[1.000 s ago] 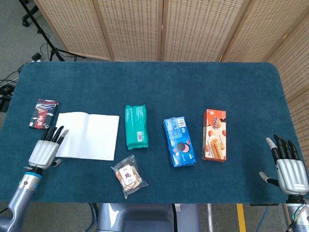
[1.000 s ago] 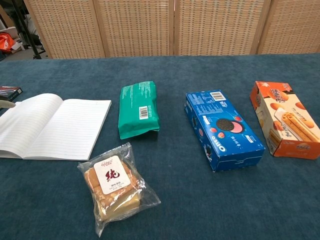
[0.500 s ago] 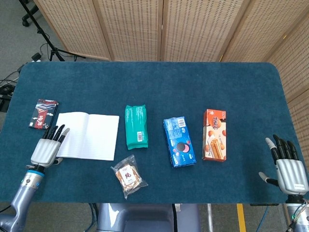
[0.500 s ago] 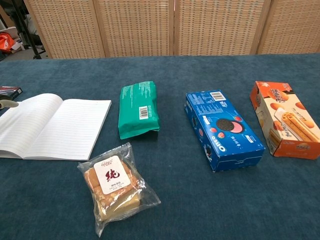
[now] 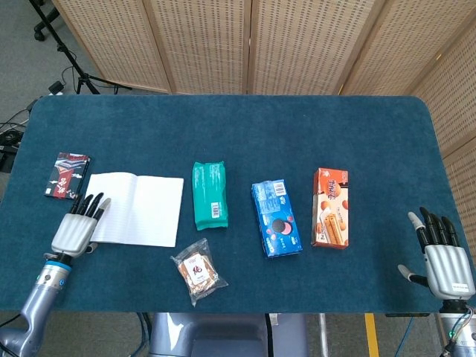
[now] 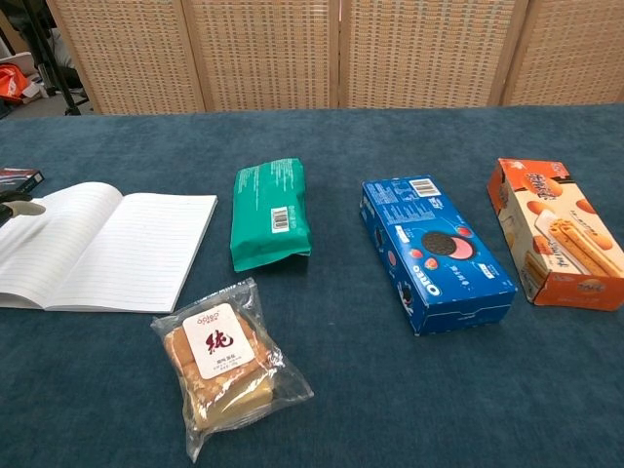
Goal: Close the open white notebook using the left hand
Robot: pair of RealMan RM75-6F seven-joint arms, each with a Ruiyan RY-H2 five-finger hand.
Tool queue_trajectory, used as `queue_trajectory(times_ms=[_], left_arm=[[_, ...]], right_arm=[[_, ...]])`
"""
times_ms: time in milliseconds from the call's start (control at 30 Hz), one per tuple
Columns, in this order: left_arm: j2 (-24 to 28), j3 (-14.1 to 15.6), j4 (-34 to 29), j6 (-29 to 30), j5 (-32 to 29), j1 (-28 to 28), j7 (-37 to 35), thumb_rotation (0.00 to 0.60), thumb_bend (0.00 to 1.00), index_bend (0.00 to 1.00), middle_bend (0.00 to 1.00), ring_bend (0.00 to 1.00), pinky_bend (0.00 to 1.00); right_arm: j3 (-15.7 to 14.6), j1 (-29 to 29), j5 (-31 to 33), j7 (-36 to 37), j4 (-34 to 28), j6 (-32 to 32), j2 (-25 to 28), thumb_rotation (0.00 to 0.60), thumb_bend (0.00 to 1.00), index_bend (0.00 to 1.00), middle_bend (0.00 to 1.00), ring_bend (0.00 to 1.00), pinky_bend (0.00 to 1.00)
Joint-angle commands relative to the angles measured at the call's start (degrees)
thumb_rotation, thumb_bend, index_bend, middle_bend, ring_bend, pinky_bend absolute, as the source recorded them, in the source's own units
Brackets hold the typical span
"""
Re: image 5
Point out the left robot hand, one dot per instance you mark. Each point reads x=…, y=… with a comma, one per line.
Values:
x=72, y=232

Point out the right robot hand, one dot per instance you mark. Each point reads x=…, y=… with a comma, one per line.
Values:
x=448, y=267

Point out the white lined notebook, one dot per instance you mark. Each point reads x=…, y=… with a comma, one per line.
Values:
x=145, y=212

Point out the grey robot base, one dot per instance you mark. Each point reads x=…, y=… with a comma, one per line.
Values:
x=223, y=334

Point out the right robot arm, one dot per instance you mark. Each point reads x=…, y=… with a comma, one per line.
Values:
x=461, y=331

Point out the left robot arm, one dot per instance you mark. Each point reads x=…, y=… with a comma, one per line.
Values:
x=39, y=301

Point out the black red snack box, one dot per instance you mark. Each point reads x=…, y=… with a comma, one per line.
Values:
x=68, y=175

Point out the bread in clear bag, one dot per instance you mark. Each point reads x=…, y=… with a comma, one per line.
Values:
x=197, y=273

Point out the orange biscuit roll box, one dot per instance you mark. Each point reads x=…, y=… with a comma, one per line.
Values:
x=331, y=208

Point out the green snack pack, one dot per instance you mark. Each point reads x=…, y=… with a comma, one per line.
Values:
x=208, y=193

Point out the black white power adapter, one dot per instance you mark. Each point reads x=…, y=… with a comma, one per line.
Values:
x=56, y=88

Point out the black tripod stand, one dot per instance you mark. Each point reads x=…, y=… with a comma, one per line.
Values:
x=82, y=76

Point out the blue Oreo cookie box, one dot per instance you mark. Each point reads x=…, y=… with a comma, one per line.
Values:
x=277, y=219

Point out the blue table cloth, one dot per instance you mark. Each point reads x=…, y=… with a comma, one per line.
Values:
x=241, y=134

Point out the black office chair base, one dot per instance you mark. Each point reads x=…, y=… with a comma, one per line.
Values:
x=44, y=24

